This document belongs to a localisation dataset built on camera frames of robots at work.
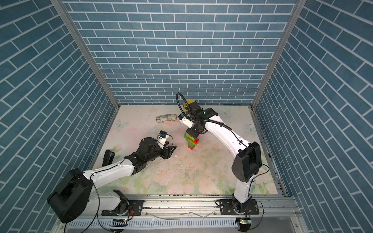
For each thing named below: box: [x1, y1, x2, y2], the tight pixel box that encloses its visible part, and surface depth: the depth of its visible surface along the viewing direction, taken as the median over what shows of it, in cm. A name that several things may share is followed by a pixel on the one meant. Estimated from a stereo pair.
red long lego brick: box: [188, 137, 200, 145], surface depth 88 cm
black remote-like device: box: [101, 149, 116, 167], surface depth 91 cm
